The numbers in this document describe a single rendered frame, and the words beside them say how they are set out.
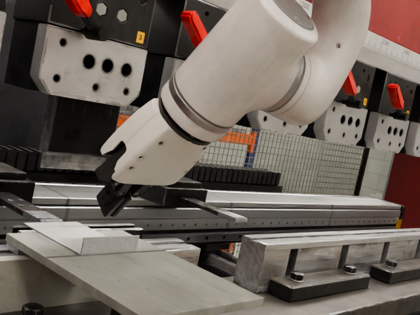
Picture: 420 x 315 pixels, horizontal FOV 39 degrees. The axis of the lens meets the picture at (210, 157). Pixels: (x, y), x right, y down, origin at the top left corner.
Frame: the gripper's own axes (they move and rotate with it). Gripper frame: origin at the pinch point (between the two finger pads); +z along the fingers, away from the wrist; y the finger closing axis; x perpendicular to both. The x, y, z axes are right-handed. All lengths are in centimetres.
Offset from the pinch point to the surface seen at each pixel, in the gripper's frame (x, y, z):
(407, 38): -27, -76, -24
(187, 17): -17.0, -8.1, -17.0
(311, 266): 4, -60, 16
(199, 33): -15.5, -10.3, -16.1
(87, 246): 4.7, 3.7, 3.3
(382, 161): -249, -753, 236
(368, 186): -233, -753, 275
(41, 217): -6.0, 1.0, 13.1
